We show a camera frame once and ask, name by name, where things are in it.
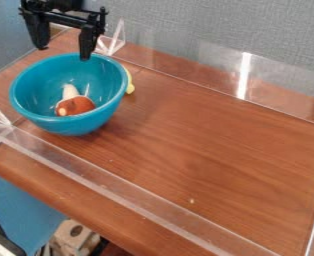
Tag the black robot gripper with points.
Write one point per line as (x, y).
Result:
(68, 13)

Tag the blue bowl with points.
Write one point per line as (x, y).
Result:
(36, 91)

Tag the brown and white toy mushroom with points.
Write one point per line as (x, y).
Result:
(74, 103)

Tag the yellow object behind bowl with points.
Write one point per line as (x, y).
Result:
(131, 86)

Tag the clear acrylic front barrier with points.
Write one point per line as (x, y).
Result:
(145, 223)

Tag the clear acrylic back barrier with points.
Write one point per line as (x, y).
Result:
(257, 39)

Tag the white block with hole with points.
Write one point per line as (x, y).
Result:
(74, 239)

